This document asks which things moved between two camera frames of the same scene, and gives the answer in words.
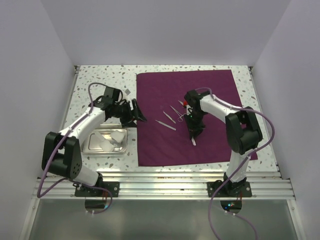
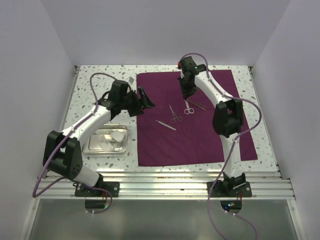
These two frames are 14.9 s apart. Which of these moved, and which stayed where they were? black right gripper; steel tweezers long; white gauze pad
Moved: black right gripper
Stayed: white gauze pad; steel tweezers long
